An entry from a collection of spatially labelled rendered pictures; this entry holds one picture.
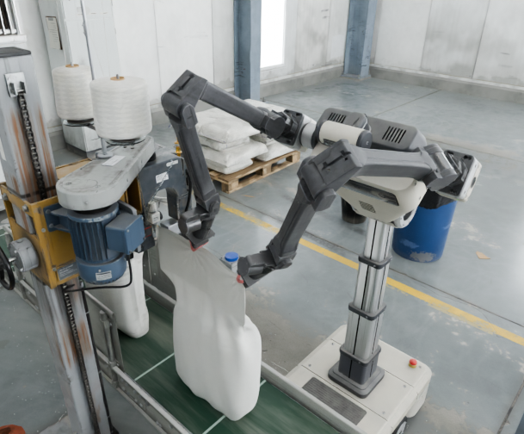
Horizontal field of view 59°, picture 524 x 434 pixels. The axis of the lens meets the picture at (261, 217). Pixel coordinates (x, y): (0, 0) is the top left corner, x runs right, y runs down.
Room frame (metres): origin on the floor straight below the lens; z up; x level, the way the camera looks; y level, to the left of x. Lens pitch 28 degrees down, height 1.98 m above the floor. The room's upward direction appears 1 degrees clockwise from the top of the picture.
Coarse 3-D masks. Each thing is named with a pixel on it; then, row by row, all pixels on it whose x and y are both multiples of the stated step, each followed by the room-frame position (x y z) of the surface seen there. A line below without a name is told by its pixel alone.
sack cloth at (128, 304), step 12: (132, 264) 1.73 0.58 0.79; (108, 288) 1.70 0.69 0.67; (120, 288) 1.70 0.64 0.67; (132, 288) 1.73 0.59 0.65; (108, 300) 1.71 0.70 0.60; (120, 300) 1.70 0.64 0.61; (132, 300) 1.72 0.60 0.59; (144, 300) 1.79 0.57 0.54; (120, 312) 1.69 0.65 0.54; (132, 312) 1.71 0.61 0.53; (144, 312) 1.77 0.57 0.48; (120, 324) 1.69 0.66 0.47; (132, 324) 1.70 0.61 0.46; (144, 324) 1.75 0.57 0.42; (132, 336) 1.69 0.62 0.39
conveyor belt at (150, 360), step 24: (0, 240) 2.56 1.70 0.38; (168, 312) 1.89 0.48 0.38; (120, 336) 1.71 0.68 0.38; (144, 336) 1.71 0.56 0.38; (168, 336) 1.71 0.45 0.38; (144, 360) 1.55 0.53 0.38; (168, 360) 1.55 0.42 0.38; (144, 384) 1.41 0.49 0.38; (168, 384) 1.42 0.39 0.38; (264, 384) 1.43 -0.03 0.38; (168, 408) 1.29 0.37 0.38; (192, 408) 1.29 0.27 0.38; (264, 408) 1.30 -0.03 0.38; (288, 408) 1.30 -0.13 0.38; (192, 432) 1.18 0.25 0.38; (216, 432) 1.19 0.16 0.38; (240, 432) 1.19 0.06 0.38; (264, 432) 1.19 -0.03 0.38; (288, 432) 1.19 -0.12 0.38; (312, 432) 1.19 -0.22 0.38; (336, 432) 1.20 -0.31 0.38
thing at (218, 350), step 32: (160, 256) 1.57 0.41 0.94; (192, 256) 1.46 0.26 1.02; (192, 288) 1.45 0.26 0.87; (224, 288) 1.31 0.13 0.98; (192, 320) 1.36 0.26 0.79; (224, 320) 1.30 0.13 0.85; (192, 352) 1.35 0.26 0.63; (224, 352) 1.24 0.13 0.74; (256, 352) 1.28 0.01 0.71; (192, 384) 1.35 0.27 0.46; (224, 384) 1.24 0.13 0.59; (256, 384) 1.27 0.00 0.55
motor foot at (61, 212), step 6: (54, 204) 1.28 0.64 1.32; (48, 210) 1.26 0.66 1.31; (54, 210) 1.27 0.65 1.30; (60, 210) 1.27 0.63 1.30; (48, 216) 1.26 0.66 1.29; (54, 216) 1.27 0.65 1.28; (60, 216) 1.24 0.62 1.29; (66, 216) 1.24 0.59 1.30; (48, 222) 1.25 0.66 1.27; (54, 222) 1.27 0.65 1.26; (60, 222) 1.28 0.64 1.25; (66, 222) 1.25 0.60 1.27; (48, 228) 1.25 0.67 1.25; (54, 228) 1.26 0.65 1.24; (60, 228) 1.25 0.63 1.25; (66, 228) 1.25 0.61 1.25
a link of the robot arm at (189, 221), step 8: (192, 208) 1.38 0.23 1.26; (200, 208) 1.39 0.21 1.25; (216, 208) 1.37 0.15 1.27; (184, 216) 1.34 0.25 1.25; (192, 216) 1.34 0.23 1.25; (200, 216) 1.36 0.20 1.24; (184, 224) 1.33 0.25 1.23; (192, 224) 1.34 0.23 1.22; (200, 224) 1.36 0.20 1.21; (184, 232) 1.33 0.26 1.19
